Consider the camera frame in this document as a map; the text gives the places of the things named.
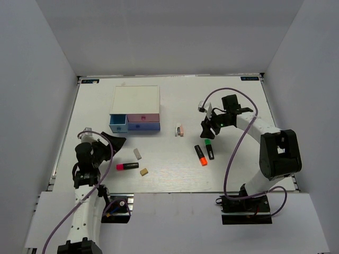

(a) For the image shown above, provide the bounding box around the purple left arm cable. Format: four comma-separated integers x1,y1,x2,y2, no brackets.
41,131,131,254

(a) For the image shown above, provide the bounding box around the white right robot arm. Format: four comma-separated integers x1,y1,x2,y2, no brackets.
198,95,302,211

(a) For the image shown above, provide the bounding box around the white drawer cabinet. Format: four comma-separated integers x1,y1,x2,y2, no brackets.
110,86,160,114

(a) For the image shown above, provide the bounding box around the pink cap black highlighter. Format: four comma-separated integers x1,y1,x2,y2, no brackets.
116,162,139,171

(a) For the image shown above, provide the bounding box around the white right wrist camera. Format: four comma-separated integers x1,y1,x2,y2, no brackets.
198,101,212,120

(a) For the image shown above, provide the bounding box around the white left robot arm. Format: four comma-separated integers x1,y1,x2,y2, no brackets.
57,129,126,253

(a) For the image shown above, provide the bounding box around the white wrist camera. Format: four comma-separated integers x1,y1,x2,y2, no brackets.
77,128,96,143
198,101,212,120

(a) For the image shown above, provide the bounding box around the grey white eraser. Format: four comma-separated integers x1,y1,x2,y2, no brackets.
133,148,142,160

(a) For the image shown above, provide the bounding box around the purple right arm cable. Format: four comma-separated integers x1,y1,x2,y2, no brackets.
203,87,288,218

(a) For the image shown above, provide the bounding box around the small white pink stapler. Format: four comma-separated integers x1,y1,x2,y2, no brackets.
175,123,184,137

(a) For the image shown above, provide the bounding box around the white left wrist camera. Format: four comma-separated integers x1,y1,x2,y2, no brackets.
77,128,96,143

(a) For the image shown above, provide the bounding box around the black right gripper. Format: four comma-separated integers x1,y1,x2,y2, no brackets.
200,108,232,140

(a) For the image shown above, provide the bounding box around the orange cap black highlighter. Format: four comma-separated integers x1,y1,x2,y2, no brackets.
194,145,208,166

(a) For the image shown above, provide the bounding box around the light blue small drawer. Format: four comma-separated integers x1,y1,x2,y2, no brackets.
109,114,128,133

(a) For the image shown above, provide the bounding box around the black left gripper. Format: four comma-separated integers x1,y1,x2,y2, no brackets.
92,132,126,167

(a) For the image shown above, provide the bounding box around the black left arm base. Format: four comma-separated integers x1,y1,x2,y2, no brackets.
101,193,134,224

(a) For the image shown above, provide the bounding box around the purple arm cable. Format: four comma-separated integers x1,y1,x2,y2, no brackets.
203,87,288,218
41,131,131,254

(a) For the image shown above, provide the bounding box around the green cap black highlighter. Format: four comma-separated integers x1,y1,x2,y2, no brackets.
204,139,215,160

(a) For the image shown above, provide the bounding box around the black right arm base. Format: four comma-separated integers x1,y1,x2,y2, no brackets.
216,196,272,225

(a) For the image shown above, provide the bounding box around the pink drawer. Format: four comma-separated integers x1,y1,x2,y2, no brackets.
127,113,160,123

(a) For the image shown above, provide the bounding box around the purple blue drawer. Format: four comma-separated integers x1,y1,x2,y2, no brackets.
128,122,160,131

